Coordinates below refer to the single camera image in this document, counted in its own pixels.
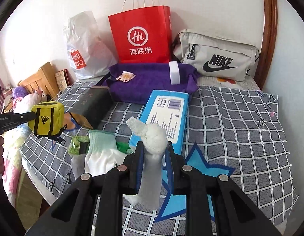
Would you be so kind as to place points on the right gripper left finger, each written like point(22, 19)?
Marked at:
point(133, 175)

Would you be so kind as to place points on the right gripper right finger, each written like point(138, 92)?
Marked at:
point(174, 163)

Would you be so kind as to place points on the white cotton glove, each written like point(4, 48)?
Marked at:
point(103, 154)

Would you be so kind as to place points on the white sock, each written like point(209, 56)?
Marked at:
point(155, 142)

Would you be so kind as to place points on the yellow adidas pouch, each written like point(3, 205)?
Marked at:
point(49, 121)

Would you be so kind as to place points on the green cassette tissue pack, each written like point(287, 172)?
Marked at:
point(79, 145)

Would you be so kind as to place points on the green wet wipe packet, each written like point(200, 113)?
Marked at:
point(124, 148)

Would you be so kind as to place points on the purple plush toy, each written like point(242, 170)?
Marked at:
point(19, 92)

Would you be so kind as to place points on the wooden chair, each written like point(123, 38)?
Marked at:
point(44, 80)

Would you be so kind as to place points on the blue tissue pack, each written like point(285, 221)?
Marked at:
point(167, 109)

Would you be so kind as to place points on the dark green tea tin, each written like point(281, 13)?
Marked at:
point(92, 106)

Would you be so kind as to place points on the grey checked bed sheet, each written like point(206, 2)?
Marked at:
point(231, 131)

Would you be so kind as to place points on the purple towel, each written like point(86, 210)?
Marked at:
point(148, 77)

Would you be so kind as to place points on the small orange sachet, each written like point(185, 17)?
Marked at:
point(125, 77)

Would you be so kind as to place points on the white sponge block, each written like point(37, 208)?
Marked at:
point(174, 73)

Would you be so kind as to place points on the white Miniso plastic bag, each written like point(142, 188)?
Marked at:
point(88, 54)

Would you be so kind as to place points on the grey Nike waist bag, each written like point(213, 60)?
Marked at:
point(215, 56)

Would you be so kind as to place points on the red Haidilao paper bag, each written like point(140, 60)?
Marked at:
point(142, 35)

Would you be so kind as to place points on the brown wooden door frame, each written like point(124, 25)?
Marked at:
point(268, 42)

